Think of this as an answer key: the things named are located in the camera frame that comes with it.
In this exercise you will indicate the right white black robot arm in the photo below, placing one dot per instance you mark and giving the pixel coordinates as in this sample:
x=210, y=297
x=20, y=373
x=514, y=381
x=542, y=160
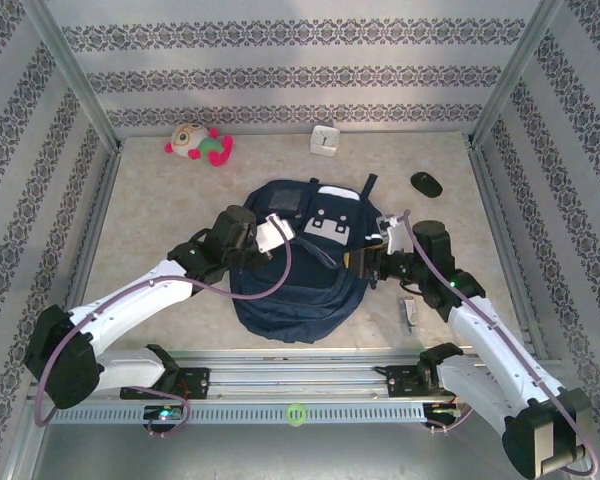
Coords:
x=500, y=350

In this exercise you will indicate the aluminium table side rail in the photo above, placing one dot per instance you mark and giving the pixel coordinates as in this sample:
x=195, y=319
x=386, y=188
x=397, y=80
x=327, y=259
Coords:
x=94, y=225
x=497, y=225

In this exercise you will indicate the pink white plush toy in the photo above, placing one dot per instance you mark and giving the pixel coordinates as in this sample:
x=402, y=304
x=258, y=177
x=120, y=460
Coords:
x=200, y=145

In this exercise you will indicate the navy blue backpack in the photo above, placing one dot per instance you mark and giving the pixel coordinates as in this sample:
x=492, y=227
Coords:
x=300, y=300

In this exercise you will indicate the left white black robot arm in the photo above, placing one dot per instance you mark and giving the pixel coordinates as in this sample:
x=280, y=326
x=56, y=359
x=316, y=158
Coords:
x=130, y=305

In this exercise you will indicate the aluminium frame post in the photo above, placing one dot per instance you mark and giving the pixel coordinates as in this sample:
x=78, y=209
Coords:
x=517, y=65
x=70, y=70

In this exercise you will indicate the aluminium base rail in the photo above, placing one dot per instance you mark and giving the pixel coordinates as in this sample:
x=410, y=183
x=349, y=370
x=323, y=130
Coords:
x=290, y=375

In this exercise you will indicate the small white black device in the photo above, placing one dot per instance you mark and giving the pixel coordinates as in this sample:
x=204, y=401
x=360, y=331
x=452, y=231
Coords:
x=409, y=312

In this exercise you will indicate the black computer mouse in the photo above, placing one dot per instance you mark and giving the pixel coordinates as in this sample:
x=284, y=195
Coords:
x=426, y=185

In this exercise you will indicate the white alarm clock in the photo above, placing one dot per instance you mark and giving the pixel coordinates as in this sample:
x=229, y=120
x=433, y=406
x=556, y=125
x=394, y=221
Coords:
x=325, y=141

